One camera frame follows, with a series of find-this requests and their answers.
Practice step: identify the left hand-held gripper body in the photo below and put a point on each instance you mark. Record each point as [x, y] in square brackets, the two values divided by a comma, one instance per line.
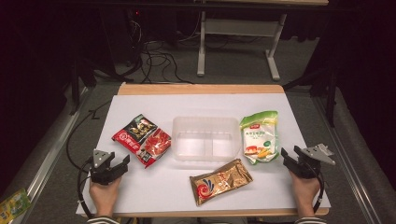
[101, 172]

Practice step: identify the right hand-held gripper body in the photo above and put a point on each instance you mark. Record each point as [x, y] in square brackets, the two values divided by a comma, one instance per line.
[311, 161]

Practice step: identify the green and white pouch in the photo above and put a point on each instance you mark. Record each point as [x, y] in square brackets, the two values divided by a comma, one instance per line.
[260, 137]

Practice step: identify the gold foil packet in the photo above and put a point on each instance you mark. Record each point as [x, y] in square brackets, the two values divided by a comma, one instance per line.
[219, 183]

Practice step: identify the clear plastic container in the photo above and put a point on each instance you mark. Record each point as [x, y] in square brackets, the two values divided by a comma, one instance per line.
[205, 138]

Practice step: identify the person's left hand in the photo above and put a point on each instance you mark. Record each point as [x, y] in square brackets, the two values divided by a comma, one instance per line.
[105, 196]

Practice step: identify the person's right hand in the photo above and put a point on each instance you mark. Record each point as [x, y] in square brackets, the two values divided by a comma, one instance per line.
[303, 193]

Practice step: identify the red and black packet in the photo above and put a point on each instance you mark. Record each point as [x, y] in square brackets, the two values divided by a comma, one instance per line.
[141, 140]

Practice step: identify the black metal stand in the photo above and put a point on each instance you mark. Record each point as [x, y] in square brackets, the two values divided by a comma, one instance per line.
[79, 81]
[325, 90]

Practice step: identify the white table mat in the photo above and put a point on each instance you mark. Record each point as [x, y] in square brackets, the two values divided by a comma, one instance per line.
[193, 109]

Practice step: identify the green and yellow snack packet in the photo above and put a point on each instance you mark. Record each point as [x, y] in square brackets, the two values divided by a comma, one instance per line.
[13, 207]

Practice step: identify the wooden table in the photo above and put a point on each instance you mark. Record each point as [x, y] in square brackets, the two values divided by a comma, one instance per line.
[199, 89]

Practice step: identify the metal floor rail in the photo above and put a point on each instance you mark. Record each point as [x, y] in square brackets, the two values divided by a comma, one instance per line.
[345, 161]
[53, 149]

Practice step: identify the white metal desk frame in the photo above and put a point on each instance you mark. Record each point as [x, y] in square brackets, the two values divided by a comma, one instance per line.
[239, 28]

